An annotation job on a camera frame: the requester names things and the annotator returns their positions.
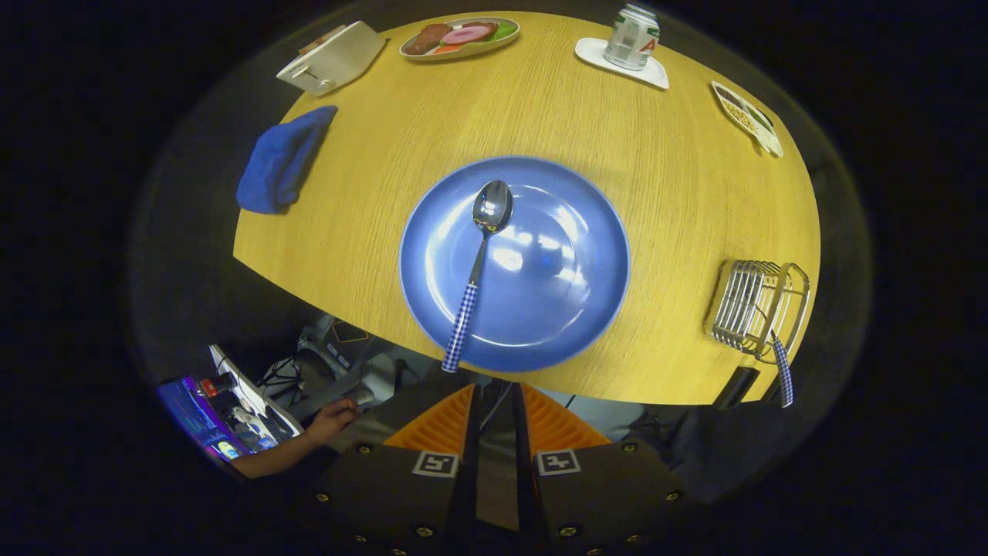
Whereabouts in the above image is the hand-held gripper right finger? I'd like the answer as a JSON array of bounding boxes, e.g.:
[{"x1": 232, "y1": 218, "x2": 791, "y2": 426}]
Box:
[{"x1": 512, "y1": 381, "x2": 689, "y2": 556}]

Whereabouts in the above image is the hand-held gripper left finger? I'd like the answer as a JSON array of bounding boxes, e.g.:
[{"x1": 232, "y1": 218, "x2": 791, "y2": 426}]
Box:
[{"x1": 307, "y1": 382, "x2": 486, "y2": 556}]

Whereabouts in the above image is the spoon with blue checked handle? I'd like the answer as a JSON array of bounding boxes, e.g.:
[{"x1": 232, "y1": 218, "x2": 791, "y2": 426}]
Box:
[{"x1": 441, "y1": 180, "x2": 515, "y2": 374}]

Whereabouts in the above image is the fork with blue checked handle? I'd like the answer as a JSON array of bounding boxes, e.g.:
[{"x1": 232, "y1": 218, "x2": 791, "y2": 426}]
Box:
[{"x1": 770, "y1": 331, "x2": 795, "y2": 409}]

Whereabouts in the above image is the blue round plate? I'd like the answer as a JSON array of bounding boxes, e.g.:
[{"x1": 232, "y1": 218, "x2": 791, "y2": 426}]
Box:
[{"x1": 398, "y1": 155, "x2": 631, "y2": 374}]

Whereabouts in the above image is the laptop with lit screen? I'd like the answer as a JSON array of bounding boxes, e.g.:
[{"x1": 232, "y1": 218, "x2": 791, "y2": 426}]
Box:
[{"x1": 157, "y1": 344, "x2": 303, "y2": 464}]

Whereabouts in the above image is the blue folded towel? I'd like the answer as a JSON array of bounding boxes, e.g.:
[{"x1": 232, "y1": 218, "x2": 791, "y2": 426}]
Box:
[{"x1": 235, "y1": 105, "x2": 339, "y2": 215}]

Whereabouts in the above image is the white square coaster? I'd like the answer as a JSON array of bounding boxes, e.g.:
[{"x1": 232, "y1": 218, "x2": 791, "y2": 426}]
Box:
[{"x1": 574, "y1": 37, "x2": 671, "y2": 90}]

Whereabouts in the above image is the white divided snack tray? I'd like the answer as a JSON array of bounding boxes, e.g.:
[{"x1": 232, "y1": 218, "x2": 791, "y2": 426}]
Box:
[{"x1": 710, "y1": 80, "x2": 784, "y2": 158}]

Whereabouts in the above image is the beige food plate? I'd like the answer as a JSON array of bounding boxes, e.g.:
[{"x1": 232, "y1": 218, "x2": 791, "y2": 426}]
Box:
[{"x1": 399, "y1": 17, "x2": 521, "y2": 63}]

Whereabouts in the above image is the white toaster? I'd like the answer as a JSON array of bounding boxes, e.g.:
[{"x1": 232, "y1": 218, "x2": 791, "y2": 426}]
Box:
[{"x1": 276, "y1": 21, "x2": 387, "y2": 97}]

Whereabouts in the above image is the brown meat piece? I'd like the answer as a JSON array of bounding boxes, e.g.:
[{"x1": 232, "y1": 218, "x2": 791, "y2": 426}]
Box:
[{"x1": 405, "y1": 23, "x2": 453, "y2": 56}]

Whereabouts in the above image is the pink ham slice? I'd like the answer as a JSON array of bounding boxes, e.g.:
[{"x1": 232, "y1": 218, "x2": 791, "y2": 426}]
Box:
[{"x1": 442, "y1": 25, "x2": 496, "y2": 46}]

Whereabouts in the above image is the white drink bottle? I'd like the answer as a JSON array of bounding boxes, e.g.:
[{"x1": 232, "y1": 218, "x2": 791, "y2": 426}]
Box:
[{"x1": 604, "y1": 4, "x2": 661, "y2": 72}]

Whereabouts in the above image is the toasted bread slice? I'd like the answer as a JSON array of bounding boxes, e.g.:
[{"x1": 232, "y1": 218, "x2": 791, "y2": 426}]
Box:
[{"x1": 299, "y1": 25, "x2": 348, "y2": 55}]

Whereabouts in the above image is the metal wire cutlery holder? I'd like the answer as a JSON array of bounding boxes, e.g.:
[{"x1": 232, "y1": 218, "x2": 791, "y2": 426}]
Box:
[{"x1": 704, "y1": 259, "x2": 811, "y2": 365}]

